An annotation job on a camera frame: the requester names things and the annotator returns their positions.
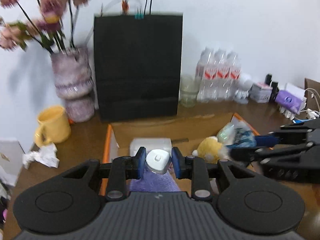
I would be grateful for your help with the clear plastic bag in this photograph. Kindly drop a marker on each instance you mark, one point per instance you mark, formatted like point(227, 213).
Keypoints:
point(227, 134)

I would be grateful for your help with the small patterned tin box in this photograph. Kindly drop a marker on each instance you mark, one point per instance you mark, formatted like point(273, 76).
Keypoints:
point(260, 92)

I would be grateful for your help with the right water bottle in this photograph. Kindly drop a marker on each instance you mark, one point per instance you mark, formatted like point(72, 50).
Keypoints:
point(233, 62)

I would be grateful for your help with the small white robot figurine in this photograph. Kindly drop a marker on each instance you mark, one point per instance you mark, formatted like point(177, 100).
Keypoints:
point(244, 84)

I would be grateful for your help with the left water bottle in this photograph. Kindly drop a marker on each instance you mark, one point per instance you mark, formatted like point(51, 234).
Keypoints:
point(205, 78)

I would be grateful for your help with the middle water bottle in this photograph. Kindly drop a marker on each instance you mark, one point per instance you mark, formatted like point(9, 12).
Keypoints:
point(221, 72)

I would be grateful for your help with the purple tissue pack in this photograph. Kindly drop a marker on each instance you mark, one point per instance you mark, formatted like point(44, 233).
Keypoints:
point(289, 101)

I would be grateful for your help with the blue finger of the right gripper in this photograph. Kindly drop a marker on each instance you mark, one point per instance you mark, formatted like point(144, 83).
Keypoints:
point(242, 153)
point(266, 140)

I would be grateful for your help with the orange cardboard box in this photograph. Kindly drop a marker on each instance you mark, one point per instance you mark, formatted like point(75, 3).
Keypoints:
point(186, 133)

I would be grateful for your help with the black small bottles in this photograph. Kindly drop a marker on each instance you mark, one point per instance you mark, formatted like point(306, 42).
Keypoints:
point(274, 87)

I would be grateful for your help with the black paper shopping bag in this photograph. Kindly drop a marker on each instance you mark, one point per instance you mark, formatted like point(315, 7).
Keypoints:
point(137, 60)

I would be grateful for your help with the crumpled white paper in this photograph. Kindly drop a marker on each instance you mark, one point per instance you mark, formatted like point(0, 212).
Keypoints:
point(46, 155)

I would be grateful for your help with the water bottle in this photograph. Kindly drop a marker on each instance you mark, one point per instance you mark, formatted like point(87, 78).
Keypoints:
point(205, 78)
point(221, 72)
point(233, 62)

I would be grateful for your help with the yellow ceramic mug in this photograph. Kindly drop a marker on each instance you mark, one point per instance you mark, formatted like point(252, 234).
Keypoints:
point(53, 126)

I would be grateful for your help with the purple white ceramic vase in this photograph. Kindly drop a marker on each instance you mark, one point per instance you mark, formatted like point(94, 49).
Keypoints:
point(73, 82)

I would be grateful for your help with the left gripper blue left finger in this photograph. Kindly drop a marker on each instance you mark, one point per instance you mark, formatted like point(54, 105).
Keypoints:
point(140, 162)

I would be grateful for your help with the yellow white plush toy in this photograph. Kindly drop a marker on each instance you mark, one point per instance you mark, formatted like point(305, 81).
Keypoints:
point(211, 150)

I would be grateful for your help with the white charger adapter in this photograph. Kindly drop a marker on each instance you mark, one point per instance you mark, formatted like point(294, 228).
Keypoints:
point(158, 161)

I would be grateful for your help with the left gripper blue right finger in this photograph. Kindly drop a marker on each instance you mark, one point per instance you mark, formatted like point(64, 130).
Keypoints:
point(177, 160)

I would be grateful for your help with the clear drinking glass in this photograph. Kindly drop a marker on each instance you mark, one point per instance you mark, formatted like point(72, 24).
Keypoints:
point(189, 89)

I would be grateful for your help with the dried pink flower bouquet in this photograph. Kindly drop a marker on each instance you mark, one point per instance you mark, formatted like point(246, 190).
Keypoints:
point(54, 28)

